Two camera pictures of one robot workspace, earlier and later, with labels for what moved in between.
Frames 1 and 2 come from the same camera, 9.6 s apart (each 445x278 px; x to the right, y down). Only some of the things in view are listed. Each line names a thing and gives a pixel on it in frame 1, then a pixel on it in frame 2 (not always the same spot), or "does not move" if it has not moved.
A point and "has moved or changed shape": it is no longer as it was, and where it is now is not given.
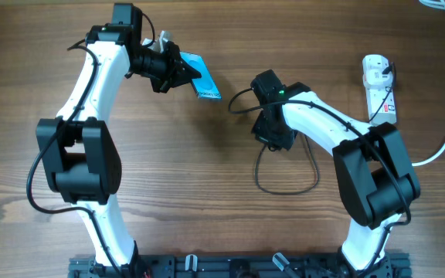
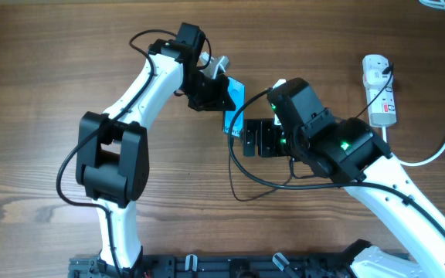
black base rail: x=238 y=266 does not move
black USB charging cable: x=391 y=93 → x=285 y=184
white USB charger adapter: x=377 y=77 does not move
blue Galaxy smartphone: x=205 y=86 has moved or changed shape
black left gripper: x=174 y=76 → x=219 y=94
